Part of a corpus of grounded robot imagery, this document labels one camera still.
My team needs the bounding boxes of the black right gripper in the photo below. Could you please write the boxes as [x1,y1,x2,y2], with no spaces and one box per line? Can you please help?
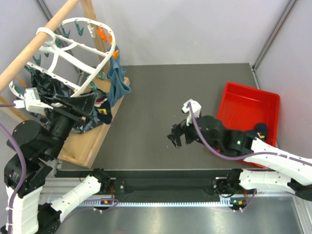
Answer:
[167,112,220,151]

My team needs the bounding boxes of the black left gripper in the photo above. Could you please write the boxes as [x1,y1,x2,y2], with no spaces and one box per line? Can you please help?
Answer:
[47,92,99,158]

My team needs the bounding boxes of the teal blue garment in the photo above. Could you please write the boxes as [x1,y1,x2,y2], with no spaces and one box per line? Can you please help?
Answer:
[106,45,131,107]

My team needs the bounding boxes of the white round clip hanger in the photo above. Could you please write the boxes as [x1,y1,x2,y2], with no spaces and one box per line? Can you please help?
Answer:
[23,17,117,97]

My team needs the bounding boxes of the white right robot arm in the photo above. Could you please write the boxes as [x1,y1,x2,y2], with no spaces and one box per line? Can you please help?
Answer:
[167,116,312,201]

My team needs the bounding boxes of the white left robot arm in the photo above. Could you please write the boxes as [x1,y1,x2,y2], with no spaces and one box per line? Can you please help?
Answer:
[0,94,111,234]

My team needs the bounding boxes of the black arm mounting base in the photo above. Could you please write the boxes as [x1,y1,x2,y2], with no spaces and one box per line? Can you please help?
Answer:
[56,168,257,213]

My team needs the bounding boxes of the dark leaf-print shorts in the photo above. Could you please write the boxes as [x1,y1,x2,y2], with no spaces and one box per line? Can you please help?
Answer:
[31,71,104,134]

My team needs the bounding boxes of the red plastic bin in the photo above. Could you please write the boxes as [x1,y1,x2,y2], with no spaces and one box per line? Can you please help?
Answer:
[210,81,280,169]

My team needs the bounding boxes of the wooden round rod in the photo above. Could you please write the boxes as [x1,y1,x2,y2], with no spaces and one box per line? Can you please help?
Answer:
[0,0,80,93]

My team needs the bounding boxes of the navy sock with yellow tag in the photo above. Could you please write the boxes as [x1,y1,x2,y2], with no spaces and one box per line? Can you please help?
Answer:
[255,123,268,141]

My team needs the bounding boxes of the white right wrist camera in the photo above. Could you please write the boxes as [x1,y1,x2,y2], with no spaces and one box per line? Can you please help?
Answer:
[181,99,202,126]

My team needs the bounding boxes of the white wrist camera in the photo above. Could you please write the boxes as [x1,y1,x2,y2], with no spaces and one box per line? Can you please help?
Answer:
[181,99,202,126]
[13,88,53,114]

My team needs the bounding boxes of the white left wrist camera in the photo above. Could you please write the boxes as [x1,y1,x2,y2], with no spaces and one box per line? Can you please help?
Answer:
[13,88,53,114]

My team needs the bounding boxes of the aluminium rail frame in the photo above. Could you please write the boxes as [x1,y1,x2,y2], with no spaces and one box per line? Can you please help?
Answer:
[39,176,292,220]

